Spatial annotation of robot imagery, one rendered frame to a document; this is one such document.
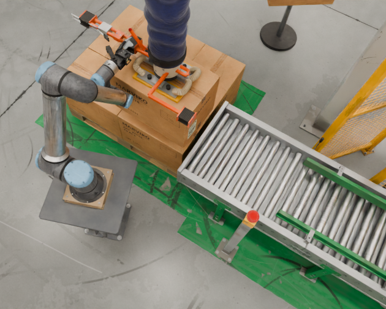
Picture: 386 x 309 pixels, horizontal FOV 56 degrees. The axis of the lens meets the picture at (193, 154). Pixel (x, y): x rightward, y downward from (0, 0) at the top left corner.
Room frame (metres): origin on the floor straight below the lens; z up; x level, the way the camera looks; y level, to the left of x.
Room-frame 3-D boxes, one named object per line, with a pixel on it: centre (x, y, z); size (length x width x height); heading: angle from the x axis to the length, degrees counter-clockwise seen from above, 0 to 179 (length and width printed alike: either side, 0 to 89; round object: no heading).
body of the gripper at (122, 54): (1.40, 0.52, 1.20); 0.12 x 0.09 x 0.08; 155
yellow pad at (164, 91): (1.34, 0.27, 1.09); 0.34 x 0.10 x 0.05; 66
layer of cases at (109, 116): (1.83, 0.41, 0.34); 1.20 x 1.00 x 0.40; 65
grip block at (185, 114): (1.06, 0.07, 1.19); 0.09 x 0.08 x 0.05; 156
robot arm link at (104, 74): (1.25, 0.59, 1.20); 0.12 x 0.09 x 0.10; 155
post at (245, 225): (0.59, -0.38, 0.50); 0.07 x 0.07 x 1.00; 65
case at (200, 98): (1.43, 0.25, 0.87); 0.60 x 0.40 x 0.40; 64
